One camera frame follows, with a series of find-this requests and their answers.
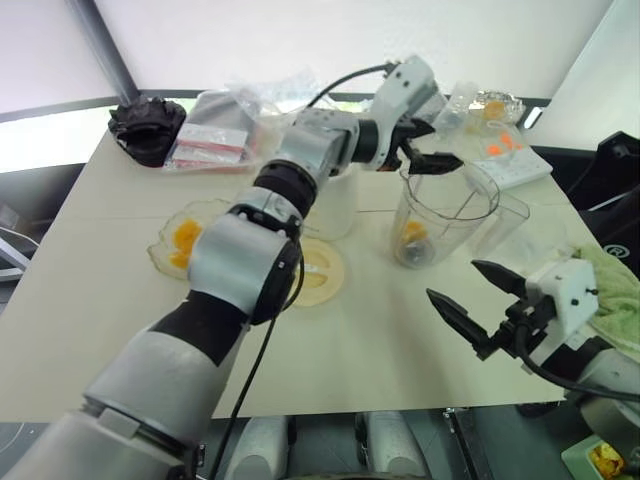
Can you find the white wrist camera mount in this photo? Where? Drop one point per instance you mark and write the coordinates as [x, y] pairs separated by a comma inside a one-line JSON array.
[[405, 85], [570, 290]]

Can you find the grey chair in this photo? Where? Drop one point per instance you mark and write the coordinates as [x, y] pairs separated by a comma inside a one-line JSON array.
[[12, 250]]

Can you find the white red-striped packet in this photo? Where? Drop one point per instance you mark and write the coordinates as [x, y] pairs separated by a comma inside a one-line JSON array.
[[210, 145]]

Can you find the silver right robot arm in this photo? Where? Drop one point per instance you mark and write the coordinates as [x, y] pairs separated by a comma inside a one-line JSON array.
[[620, 372]]

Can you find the clear glass dish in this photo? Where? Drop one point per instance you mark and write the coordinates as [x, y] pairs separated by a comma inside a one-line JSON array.
[[511, 107]]

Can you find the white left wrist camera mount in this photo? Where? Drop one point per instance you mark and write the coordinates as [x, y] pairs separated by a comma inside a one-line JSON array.
[[405, 85]]

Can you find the green towel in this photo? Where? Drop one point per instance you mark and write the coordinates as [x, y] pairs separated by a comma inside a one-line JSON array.
[[615, 290]]

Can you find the peeled orange segment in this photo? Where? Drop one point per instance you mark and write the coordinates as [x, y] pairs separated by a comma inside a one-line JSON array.
[[187, 234], [180, 259]]

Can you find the grey flat pouch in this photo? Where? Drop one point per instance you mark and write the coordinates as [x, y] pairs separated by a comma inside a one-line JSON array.
[[215, 112]]

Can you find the white blender base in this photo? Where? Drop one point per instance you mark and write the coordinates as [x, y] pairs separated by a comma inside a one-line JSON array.
[[337, 210]]

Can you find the silver rounded casing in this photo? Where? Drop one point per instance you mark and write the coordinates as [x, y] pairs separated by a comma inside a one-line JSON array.
[[395, 447], [260, 447]]

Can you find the black metal table frame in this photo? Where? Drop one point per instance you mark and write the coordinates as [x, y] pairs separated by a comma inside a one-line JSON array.
[[467, 445]]

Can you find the orange piece in glass dish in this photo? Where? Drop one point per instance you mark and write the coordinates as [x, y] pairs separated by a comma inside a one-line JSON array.
[[495, 109]]

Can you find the orange segments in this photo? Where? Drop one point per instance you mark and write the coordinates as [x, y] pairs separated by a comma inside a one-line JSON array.
[[414, 233]]

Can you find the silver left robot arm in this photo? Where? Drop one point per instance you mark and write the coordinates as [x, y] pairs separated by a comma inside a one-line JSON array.
[[150, 370]]

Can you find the dark window frame post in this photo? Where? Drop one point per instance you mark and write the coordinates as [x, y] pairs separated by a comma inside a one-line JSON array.
[[102, 47]]

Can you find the orange peel scraps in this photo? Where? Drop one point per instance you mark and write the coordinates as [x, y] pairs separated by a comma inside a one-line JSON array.
[[606, 460]]

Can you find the clear crumpled plastic bag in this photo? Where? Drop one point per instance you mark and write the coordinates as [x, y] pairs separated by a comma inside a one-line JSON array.
[[270, 95]]

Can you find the clear plastic blender jar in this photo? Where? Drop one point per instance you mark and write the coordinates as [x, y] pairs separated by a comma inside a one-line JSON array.
[[450, 235]]

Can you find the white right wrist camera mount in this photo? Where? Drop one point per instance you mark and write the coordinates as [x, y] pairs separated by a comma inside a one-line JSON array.
[[570, 290]]

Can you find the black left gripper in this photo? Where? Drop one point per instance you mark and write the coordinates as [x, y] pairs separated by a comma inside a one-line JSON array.
[[398, 150]]

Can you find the white power strip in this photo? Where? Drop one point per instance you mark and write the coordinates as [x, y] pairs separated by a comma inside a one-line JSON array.
[[520, 167]]

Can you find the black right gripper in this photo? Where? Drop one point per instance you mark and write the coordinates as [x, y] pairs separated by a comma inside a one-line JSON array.
[[525, 325]]

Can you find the beige blender lid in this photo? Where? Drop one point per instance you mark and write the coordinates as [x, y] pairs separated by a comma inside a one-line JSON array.
[[325, 275]]

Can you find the black crumpled plastic bag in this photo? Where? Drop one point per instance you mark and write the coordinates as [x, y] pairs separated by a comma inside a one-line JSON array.
[[145, 131]]

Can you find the green tray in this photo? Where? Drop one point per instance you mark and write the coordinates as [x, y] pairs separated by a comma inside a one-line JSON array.
[[575, 457]]

